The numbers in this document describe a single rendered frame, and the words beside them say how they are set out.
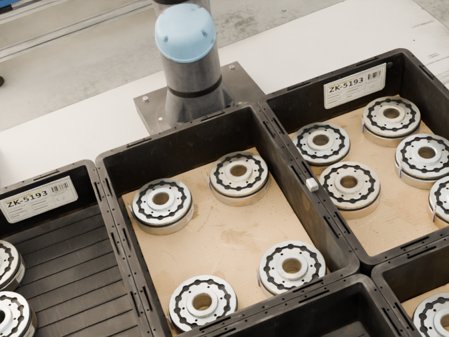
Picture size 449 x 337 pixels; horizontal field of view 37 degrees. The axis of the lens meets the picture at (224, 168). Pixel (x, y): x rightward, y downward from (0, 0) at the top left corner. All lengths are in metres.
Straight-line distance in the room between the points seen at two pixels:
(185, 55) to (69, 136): 0.40
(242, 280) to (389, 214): 0.27
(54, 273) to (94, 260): 0.07
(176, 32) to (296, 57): 0.43
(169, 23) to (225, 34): 1.63
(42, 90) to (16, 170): 1.39
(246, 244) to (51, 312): 0.33
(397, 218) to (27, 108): 1.99
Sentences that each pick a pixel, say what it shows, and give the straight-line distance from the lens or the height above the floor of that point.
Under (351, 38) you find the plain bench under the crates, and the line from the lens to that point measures 1.69.
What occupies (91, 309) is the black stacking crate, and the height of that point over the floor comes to 0.83.
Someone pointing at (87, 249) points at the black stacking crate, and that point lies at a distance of 1.17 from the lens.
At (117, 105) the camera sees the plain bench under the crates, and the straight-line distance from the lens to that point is 1.61.
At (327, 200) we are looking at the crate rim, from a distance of 1.02.
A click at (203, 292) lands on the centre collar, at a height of 0.87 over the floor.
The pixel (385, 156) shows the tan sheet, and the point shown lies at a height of 0.83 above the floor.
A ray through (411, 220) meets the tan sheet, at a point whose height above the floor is 0.83.
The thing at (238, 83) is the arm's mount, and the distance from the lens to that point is 1.52.
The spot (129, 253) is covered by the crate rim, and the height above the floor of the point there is 0.93.
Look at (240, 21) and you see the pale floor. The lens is 3.02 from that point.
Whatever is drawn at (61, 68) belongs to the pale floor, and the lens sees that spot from 3.00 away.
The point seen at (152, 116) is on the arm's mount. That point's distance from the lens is 1.48.
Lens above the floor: 1.71
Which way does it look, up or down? 47 degrees down
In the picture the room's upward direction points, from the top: 11 degrees counter-clockwise
